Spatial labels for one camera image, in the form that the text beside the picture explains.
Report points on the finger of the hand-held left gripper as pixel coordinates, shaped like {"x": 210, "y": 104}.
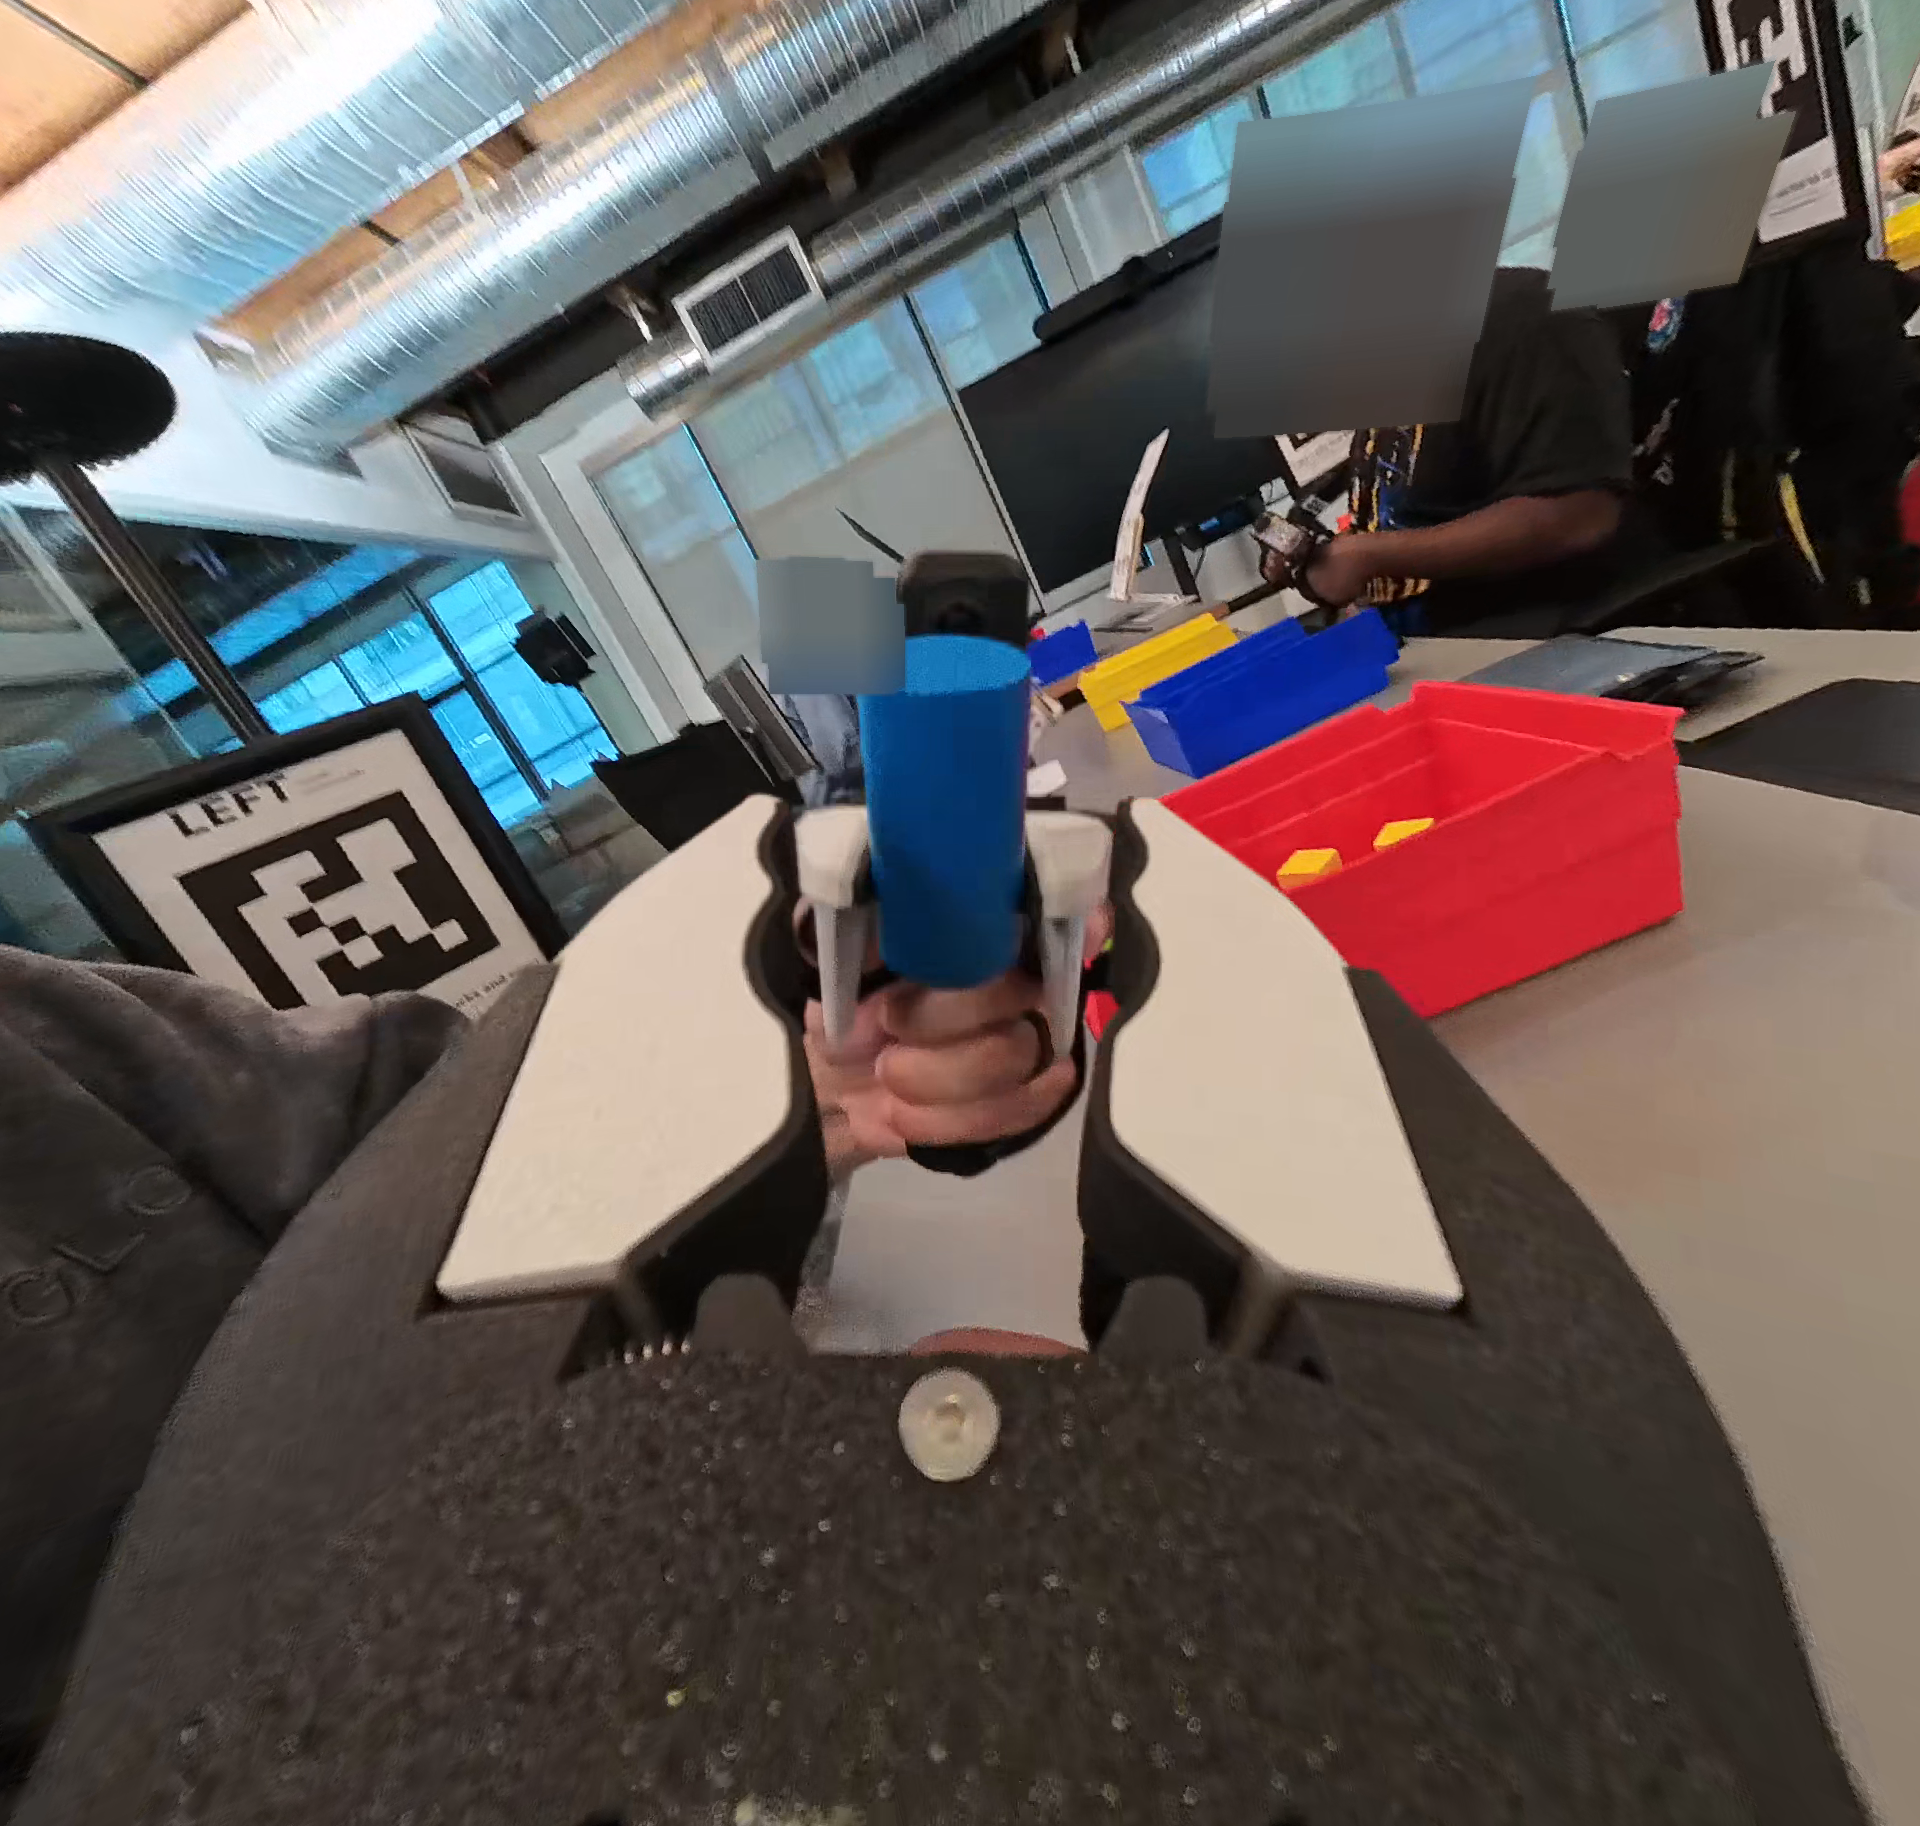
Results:
{"x": 1072, "y": 911}
{"x": 837, "y": 911}

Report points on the black monitor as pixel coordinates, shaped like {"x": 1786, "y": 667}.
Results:
{"x": 1093, "y": 446}

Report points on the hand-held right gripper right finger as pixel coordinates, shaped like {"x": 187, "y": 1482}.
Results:
{"x": 1286, "y": 1109}

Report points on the silver ventilation duct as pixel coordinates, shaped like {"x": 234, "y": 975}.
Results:
{"x": 601, "y": 118}

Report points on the printed marker board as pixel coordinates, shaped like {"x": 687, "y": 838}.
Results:
{"x": 1770, "y": 57}
{"x": 301, "y": 880}

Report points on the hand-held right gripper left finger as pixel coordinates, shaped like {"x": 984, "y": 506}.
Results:
{"x": 630, "y": 1109}

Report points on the person's left hand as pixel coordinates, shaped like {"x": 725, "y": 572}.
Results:
{"x": 947, "y": 1074}

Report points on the blue wooden cylinder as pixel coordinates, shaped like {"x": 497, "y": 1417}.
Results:
{"x": 947, "y": 805}

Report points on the white air vent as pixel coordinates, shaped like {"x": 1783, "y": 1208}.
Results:
{"x": 754, "y": 291}

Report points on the black round stand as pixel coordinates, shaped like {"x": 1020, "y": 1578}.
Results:
{"x": 75, "y": 402}

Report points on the black laptop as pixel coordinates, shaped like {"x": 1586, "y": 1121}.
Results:
{"x": 1606, "y": 670}

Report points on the blue plastic bin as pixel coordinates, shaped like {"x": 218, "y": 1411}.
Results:
{"x": 1261, "y": 685}

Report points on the red plastic bin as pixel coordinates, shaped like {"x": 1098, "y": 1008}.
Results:
{"x": 1501, "y": 838}

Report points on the yellow plastic bin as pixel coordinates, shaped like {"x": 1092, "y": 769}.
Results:
{"x": 1153, "y": 661}

